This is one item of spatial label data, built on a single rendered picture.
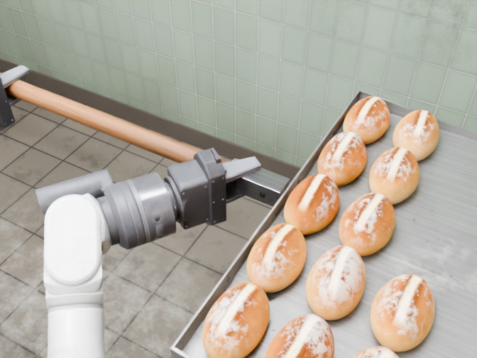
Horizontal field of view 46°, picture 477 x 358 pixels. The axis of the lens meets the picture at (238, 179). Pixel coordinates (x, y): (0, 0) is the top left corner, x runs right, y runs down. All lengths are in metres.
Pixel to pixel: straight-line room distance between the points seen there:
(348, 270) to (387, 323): 0.07
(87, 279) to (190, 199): 0.17
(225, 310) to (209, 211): 0.20
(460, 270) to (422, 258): 0.05
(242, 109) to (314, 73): 0.42
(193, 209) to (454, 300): 0.34
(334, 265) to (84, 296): 0.29
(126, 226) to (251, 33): 1.58
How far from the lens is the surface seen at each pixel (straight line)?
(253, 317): 0.61
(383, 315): 0.64
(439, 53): 1.97
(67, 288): 0.69
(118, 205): 0.71
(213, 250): 2.27
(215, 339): 0.61
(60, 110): 0.95
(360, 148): 0.82
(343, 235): 0.72
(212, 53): 2.36
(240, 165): 0.78
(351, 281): 0.65
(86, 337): 0.70
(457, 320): 0.71
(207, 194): 0.75
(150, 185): 0.73
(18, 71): 1.03
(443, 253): 0.77
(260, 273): 0.66
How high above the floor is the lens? 1.76
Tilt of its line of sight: 44 degrees down
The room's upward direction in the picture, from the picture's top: straight up
